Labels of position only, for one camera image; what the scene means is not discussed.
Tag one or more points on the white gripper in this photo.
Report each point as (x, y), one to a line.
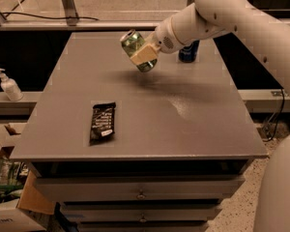
(164, 39)

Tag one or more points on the green soda can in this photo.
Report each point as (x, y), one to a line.
(133, 41)

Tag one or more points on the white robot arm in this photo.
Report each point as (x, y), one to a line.
(268, 39)

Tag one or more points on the blue Pepsi can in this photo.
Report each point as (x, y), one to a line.
(188, 53)

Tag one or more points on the black snack bar wrapper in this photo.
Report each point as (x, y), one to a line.
(103, 122)

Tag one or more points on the grey drawer cabinet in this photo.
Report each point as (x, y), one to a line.
(178, 120)

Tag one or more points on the top grey drawer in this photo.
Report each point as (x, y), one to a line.
(138, 188)

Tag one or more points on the grey drawer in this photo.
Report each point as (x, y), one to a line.
(141, 212)
(181, 226)
(138, 188)

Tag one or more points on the white pump sanitizer bottle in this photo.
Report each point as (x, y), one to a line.
(10, 87)

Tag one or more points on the middle grey drawer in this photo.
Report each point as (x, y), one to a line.
(141, 212)

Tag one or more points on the bottom grey drawer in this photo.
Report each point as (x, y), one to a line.
(181, 226)

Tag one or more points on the brown cardboard box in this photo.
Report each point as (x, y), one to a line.
(16, 180)

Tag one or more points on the white box lower left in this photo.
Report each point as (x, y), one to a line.
(13, 219)

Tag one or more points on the metal railing frame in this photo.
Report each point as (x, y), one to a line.
(88, 15)

